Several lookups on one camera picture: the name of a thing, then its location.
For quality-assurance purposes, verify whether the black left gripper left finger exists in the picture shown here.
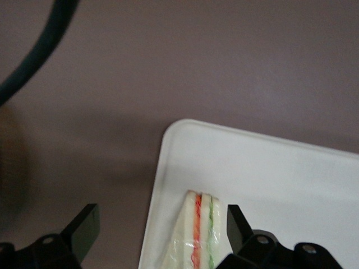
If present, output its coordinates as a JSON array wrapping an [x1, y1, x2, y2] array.
[[0, 203, 101, 269]]

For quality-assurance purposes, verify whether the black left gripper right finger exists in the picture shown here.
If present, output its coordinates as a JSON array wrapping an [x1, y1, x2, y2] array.
[[215, 204, 346, 269]]

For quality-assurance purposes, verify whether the triangle sandwich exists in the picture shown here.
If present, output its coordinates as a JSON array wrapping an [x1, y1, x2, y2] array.
[[152, 189, 227, 269]]

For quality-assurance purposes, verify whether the beige rectangular tray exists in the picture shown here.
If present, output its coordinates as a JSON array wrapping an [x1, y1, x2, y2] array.
[[137, 118, 359, 269]]

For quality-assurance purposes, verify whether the round brown wicker basket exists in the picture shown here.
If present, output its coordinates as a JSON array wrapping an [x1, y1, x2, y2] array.
[[0, 103, 29, 214]]

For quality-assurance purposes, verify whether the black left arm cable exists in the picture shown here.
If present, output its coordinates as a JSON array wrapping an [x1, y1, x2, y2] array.
[[0, 0, 80, 105]]

